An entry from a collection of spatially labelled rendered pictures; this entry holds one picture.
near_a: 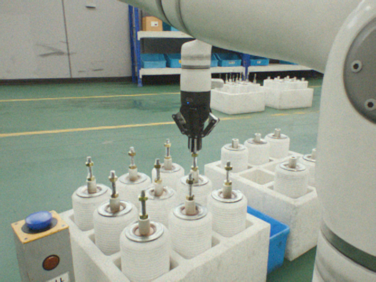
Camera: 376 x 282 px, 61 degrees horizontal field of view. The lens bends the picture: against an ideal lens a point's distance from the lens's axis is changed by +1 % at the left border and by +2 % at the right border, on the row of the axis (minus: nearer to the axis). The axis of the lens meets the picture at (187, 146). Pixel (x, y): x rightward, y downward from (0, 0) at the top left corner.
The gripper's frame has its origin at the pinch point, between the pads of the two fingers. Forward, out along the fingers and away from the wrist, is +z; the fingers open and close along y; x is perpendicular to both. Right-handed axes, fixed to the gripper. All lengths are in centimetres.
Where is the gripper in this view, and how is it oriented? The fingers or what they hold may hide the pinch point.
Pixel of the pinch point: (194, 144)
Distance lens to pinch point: 82.3
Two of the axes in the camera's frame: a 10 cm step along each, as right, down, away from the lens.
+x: 5.0, -2.6, 8.3
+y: 8.7, 1.5, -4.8
